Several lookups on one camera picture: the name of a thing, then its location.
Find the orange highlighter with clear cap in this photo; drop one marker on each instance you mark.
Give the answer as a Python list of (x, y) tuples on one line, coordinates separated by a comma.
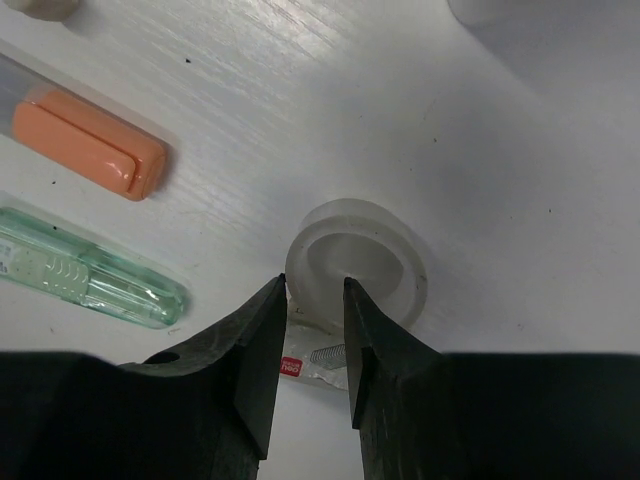
[(78, 135)]

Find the clear tape roll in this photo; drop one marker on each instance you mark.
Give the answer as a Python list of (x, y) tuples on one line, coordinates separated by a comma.
[(363, 241)]

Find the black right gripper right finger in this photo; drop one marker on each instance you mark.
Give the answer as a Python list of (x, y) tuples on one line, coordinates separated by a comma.
[(422, 414)]

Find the green highlighter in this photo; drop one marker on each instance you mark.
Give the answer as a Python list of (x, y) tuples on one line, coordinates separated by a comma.
[(48, 259)]

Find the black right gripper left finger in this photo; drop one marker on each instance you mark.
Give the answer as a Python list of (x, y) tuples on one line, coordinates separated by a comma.
[(201, 409)]

